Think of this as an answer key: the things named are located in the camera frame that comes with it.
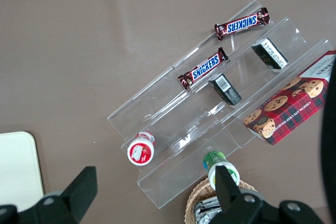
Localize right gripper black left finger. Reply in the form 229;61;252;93
18;166;98;224

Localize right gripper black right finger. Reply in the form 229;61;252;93
212;165;265;224

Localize foil wrapped sandwich pack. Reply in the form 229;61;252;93
193;197;224;224

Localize wicker basket with foil packs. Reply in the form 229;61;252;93
184;177;259;224

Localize cream plastic tray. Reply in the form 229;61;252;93
0;131;45;212

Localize green lidded yogurt cup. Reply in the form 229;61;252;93
203;151;240;191

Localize red lidded yogurt cup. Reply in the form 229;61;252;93
127;131;156;166

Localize clear acrylic stepped display stand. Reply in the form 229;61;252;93
107;0;336;210

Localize small black carton box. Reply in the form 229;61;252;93
251;37;289;71
208;73;243;106

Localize red tartan cookie box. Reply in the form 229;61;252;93
243;49;336;147

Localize Snickers chocolate bar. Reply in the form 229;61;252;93
214;7;271;41
177;47;229;91

